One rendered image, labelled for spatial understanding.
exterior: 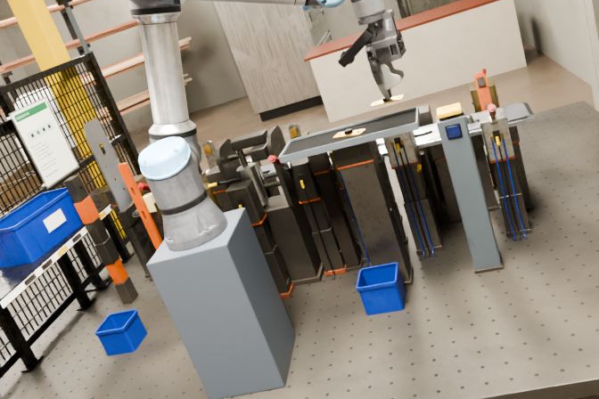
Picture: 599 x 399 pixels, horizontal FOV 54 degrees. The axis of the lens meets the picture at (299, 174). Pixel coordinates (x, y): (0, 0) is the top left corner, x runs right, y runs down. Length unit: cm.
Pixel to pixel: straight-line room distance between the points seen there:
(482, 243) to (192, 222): 76
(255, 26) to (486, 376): 616
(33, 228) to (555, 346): 153
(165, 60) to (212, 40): 822
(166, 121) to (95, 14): 884
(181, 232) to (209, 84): 850
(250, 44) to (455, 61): 248
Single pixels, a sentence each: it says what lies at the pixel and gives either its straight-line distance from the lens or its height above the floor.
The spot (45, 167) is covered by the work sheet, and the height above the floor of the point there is 122.
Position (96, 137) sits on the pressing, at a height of 128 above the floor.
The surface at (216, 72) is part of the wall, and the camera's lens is 972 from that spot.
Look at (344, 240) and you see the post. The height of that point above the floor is 81.
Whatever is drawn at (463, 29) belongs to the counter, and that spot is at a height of 53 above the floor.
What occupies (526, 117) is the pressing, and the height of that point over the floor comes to 100.
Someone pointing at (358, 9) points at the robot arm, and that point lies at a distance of 145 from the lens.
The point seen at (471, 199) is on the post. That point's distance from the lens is 156.
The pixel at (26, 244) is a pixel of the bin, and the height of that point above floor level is 109.
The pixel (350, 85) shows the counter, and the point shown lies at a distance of 620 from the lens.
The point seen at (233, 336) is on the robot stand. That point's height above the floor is 87.
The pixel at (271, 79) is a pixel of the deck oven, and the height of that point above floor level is 48.
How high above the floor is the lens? 159
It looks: 18 degrees down
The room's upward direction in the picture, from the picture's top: 20 degrees counter-clockwise
